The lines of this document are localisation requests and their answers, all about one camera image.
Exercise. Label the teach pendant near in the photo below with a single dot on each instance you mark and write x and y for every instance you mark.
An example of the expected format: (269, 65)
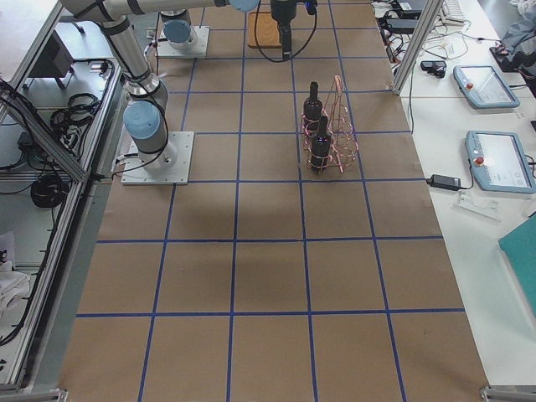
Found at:
(498, 162)

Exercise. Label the wooden tray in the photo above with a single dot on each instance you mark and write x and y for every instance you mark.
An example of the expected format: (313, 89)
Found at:
(262, 31)

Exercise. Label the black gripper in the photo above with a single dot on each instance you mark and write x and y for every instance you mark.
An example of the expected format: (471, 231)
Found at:
(280, 10)

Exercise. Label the aluminium frame post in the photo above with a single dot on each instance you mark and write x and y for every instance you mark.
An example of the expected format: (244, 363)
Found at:
(420, 34)

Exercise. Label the teach pendant far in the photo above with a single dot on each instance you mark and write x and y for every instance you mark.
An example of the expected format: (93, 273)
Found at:
(484, 87)

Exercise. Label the black power adapter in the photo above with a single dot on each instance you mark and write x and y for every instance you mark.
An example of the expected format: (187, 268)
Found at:
(444, 182)

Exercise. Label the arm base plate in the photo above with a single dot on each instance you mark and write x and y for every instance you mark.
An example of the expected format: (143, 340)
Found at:
(172, 166)
(184, 43)

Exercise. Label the black wine bottle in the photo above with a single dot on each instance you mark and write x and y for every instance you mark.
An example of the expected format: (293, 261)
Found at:
(320, 146)
(312, 108)

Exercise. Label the teach pendant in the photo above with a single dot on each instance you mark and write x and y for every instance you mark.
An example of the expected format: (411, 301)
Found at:
(484, 87)
(498, 162)

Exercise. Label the teal box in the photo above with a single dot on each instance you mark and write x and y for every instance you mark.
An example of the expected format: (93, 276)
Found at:
(519, 247)

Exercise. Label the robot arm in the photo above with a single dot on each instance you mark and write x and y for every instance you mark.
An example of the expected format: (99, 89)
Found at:
(144, 117)
(180, 19)

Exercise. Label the copper wire bottle basket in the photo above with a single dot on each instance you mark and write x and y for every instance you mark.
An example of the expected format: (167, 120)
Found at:
(344, 147)

